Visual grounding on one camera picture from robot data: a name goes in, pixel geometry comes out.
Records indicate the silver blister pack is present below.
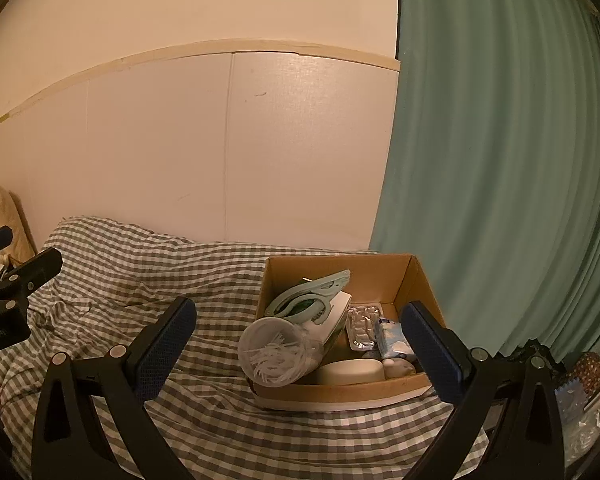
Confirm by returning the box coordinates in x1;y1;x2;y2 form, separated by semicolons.
346;303;384;352

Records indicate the green checkered blanket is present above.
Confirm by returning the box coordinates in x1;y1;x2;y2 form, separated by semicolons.
0;216;486;480

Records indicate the beige tape roll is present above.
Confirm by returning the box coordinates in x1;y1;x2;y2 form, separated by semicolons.
316;359;385;387

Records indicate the clear plastic bag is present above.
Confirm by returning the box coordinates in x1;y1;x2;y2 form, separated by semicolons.
555;382;600;466

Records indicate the pale green folding hanger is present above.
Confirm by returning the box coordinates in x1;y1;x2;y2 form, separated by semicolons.
267;269;352;326

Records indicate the beige pillow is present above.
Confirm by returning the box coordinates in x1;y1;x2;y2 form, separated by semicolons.
0;181;33;261

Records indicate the pineapple patterned item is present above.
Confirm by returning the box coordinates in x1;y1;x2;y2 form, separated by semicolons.
570;351;600;391

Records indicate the green curtain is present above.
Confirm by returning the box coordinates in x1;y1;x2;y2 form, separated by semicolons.
369;0;600;376

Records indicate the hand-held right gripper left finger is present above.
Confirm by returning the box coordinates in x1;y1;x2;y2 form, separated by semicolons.
30;296;198;480

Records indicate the green white medicine box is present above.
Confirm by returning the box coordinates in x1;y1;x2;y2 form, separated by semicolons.
285;290;352;356

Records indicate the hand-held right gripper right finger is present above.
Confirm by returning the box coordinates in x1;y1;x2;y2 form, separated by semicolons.
401;300;566;480

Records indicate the clear cotton swab container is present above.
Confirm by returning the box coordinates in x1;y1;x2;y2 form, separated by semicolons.
237;316;326;387

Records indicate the blue cloud tissue packet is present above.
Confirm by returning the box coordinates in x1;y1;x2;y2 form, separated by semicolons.
375;317;416;361

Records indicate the cardboard box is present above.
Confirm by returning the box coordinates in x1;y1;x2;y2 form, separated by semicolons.
252;254;448;411

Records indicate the white plastic container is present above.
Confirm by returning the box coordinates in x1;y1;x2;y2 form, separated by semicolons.
381;356;418;380

